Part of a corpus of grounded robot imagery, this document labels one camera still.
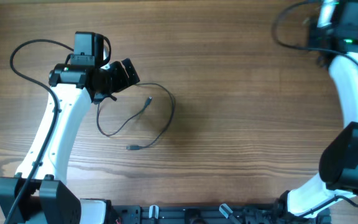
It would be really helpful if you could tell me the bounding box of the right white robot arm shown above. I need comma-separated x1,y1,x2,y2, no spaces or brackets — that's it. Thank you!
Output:
271,1,358,222

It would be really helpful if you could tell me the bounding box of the black USB cable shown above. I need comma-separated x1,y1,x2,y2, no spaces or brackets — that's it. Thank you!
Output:
96,82,177,152

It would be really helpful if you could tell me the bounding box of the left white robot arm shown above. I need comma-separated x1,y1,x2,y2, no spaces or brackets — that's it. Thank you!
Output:
0,32,139,223

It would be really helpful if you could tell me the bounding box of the right camera black cable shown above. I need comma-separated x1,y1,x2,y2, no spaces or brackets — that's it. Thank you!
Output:
271,0,358,218

